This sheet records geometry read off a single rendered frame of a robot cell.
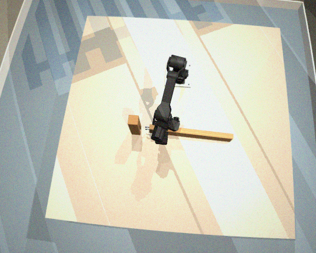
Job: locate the brown wooden rail with steel hooks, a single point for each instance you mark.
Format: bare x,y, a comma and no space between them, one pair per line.
193,133

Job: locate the wooden headboard post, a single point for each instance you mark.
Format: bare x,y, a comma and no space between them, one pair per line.
134,124

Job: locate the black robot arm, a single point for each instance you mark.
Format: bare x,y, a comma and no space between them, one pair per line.
163,112

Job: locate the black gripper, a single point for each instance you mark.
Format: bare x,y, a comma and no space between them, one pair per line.
165,140

